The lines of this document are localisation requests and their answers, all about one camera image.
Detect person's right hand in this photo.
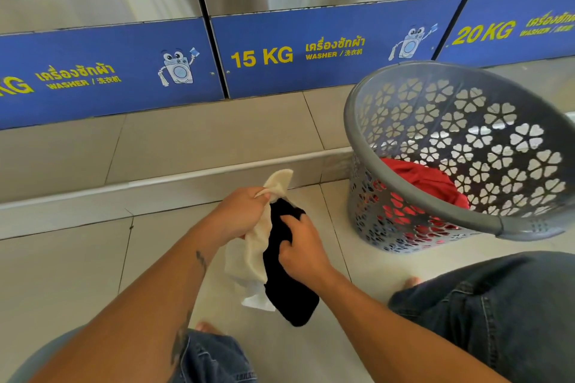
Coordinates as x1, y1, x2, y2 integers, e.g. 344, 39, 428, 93
278, 212, 335, 289

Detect person's left hand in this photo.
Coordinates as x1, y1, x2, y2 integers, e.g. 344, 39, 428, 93
211, 186, 273, 247

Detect white mesh laundry bag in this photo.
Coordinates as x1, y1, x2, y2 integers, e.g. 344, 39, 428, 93
223, 168, 295, 312

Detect black garment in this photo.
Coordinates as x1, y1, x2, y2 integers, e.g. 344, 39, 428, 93
262, 197, 320, 328

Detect red garment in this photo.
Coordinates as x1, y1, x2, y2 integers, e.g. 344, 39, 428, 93
359, 157, 473, 247

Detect grey plastic laundry basket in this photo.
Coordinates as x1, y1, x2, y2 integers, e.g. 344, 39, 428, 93
343, 60, 575, 254

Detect person's blue denim shorts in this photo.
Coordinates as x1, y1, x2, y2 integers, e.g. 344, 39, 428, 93
8, 251, 575, 383

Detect person's left forearm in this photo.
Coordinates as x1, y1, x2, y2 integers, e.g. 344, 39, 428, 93
26, 225, 225, 383

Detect person's right forearm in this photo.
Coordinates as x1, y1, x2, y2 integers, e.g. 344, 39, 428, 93
314, 268, 509, 383

